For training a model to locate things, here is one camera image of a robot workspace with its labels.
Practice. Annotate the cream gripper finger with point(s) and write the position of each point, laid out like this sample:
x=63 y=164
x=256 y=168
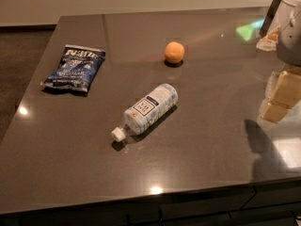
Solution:
x=282 y=93
x=269 y=42

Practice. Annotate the blue chip bag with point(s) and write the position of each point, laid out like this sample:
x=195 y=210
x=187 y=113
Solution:
x=76 y=69

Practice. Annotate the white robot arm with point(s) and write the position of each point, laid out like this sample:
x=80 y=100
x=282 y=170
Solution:
x=281 y=32

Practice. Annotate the blue plastic water bottle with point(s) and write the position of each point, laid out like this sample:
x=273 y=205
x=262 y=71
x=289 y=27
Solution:
x=142 y=115

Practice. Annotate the orange fruit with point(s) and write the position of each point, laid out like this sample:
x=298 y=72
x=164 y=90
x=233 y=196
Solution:
x=174 y=52

